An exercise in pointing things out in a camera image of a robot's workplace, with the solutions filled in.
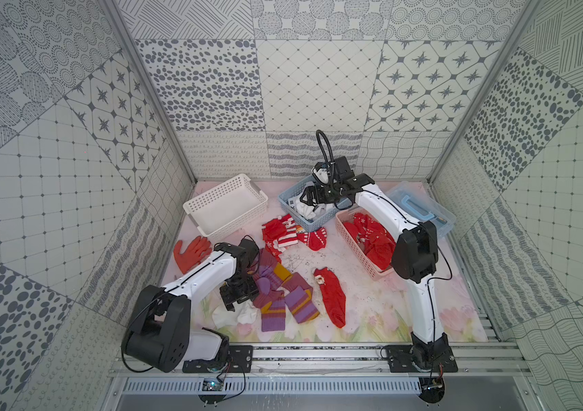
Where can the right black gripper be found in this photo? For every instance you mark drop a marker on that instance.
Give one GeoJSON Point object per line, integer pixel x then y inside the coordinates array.
{"type": "Point", "coordinates": [319, 199]}

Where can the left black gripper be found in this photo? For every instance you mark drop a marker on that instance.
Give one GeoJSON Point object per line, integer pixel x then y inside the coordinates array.
{"type": "Point", "coordinates": [237, 293]}

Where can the plain white sock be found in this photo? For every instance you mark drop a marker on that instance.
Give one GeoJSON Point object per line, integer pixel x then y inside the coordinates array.
{"type": "Point", "coordinates": [243, 314]}

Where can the white sock black pattern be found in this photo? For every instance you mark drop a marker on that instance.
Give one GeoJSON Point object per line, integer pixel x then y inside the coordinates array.
{"type": "Point", "coordinates": [309, 213]}

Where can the red snowflake sock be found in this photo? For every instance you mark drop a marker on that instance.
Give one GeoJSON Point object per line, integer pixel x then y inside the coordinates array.
{"type": "Point", "coordinates": [372, 239]}

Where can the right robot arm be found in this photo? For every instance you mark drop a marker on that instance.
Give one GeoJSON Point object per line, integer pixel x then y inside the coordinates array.
{"type": "Point", "coordinates": [415, 255]}

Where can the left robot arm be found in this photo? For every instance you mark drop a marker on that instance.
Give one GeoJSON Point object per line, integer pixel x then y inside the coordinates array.
{"type": "Point", "coordinates": [160, 333]}

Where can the blue plastic basket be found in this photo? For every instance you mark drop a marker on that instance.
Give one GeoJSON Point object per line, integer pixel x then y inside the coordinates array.
{"type": "Point", "coordinates": [296, 190]}

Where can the pink plastic basket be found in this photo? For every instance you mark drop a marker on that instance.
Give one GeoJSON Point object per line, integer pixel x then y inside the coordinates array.
{"type": "Point", "coordinates": [372, 270]}

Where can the white plastic basket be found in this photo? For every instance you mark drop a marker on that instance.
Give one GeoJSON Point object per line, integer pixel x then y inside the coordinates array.
{"type": "Point", "coordinates": [226, 208]}

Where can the purple striped sock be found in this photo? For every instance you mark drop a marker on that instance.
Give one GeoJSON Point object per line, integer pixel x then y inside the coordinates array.
{"type": "Point", "coordinates": [281, 292]}

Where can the red rubber glove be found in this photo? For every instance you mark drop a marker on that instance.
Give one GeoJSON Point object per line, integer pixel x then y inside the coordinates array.
{"type": "Point", "coordinates": [199, 249]}

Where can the red santa striped sock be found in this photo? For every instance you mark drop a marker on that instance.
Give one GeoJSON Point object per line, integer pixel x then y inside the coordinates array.
{"type": "Point", "coordinates": [283, 232]}

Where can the clear plastic tool box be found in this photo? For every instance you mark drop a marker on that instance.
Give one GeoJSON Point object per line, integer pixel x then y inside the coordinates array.
{"type": "Point", "coordinates": [415, 202]}

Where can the plain red sock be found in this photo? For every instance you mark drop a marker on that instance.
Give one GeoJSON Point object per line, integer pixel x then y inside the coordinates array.
{"type": "Point", "coordinates": [333, 296]}

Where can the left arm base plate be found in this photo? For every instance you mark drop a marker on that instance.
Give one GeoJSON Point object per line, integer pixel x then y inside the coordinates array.
{"type": "Point", "coordinates": [232, 359]}

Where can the aluminium mounting rail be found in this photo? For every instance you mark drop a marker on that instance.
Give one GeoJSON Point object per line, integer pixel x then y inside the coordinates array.
{"type": "Point", "coordinates": [474, 359]}

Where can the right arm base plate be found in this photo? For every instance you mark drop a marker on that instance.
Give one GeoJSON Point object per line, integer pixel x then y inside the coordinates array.
{"type": "Point", "coordinates": [413, 359]}

